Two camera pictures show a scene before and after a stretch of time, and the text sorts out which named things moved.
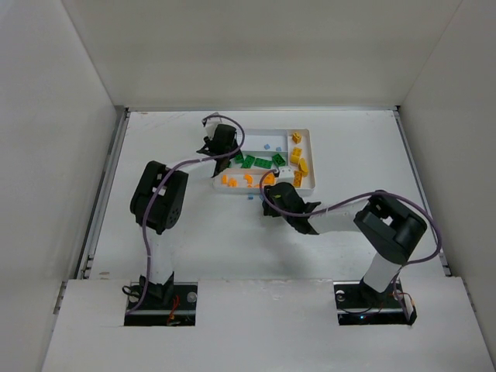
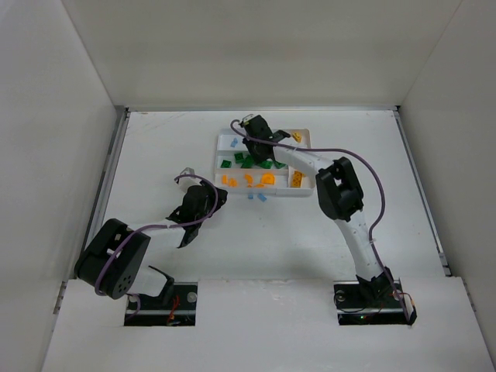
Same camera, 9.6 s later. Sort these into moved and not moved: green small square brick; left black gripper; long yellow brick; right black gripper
Moved: right black gripper; left black gripper
Not moved: long yellow brick; green small square brick
